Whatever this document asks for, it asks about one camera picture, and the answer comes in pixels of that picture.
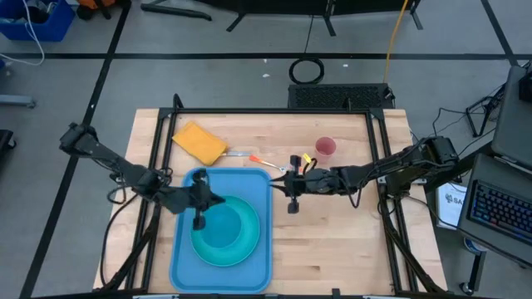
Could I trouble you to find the orange and black bag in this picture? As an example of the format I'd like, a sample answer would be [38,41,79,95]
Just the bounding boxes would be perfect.
[76,0,132,21]

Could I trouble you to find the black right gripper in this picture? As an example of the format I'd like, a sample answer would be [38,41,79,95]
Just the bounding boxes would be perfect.
[269,154,340,215]

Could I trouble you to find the black chair base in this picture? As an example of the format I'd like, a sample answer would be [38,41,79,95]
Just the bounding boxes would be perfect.
[0,129,17,158]

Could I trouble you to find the black floor cables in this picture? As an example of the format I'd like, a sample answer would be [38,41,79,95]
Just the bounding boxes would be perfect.
[431,82,506,167]

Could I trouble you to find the coiled black cable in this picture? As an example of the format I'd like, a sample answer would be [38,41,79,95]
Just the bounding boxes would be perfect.
[288,56,326,86]

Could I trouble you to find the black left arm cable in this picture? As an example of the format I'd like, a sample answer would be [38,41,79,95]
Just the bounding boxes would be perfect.
[99,164,174,287]

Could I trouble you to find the blue round disc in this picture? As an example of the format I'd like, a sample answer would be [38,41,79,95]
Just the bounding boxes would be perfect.
[463,237,487,253]

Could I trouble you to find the laptop with lit keyboard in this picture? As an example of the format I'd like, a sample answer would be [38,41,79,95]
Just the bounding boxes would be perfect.
[456,152,532,267]

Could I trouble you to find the grey floor bar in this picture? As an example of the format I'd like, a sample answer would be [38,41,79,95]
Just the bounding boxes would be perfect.
[0,94,37,110]

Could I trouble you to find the blue storage bin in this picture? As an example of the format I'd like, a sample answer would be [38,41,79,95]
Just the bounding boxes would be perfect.
[0,0,76,42]

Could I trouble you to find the black room divider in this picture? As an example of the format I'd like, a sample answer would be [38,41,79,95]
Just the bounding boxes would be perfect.
[140,0,424,37]

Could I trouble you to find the black perforated box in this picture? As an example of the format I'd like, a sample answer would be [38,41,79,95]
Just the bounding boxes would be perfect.
[287,82,396,111]

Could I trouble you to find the teal plate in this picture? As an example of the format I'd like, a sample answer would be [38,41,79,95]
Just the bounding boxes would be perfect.
[190,194,262,267]

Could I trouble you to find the blue bowl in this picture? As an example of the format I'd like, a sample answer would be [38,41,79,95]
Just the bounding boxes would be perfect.
[202,203,243,249]

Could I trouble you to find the blue plastic tray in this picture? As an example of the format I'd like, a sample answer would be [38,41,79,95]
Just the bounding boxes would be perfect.
[169,166,274,295]

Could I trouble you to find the orange-handled fork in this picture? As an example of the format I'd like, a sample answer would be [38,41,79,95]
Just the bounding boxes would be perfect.
[248,154,288,173]

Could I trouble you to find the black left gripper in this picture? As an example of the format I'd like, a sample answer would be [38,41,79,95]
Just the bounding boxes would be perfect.
[164,168,227,232]

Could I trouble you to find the yellow cloth napkin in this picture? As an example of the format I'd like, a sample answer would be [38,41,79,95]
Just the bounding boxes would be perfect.
[171,120,229,167]

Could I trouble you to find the grey monitor panel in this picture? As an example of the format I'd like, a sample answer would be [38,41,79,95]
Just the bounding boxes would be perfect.
[490,65,532,171]

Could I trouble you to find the white floor cable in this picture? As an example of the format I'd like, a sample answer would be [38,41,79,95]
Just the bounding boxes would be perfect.
[0,0,46,66]

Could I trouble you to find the yellow hanging cable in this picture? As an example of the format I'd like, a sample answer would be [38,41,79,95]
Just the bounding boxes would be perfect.
[382,0,411,84]

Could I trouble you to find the wheeled stand base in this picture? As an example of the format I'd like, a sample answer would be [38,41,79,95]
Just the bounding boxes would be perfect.
[459,248,488,297]

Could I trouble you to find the pink ribbed cup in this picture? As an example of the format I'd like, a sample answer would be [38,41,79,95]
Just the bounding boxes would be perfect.
[314,136,337,158]

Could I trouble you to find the white printed paper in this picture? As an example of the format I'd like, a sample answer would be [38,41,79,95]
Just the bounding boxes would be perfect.
[435,181,470,231]

